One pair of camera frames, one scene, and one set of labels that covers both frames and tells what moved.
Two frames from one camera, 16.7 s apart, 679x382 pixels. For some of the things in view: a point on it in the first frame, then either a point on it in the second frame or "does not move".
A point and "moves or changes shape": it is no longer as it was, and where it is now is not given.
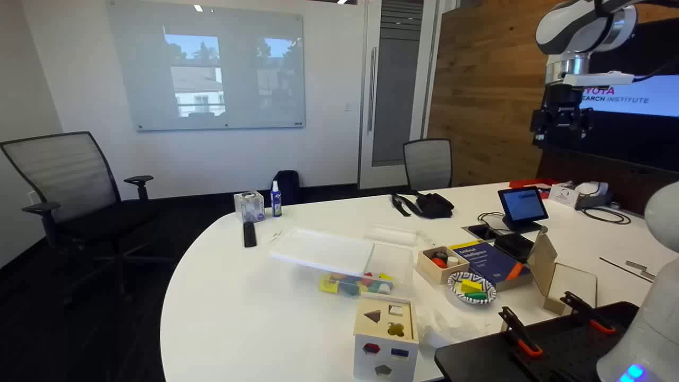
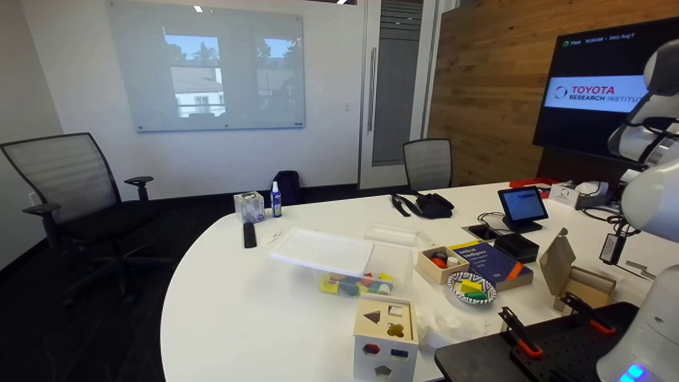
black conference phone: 428,204 does not move
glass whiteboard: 196,67 does not move
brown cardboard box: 561,287 moves or changes shape
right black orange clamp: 585,311 does not move
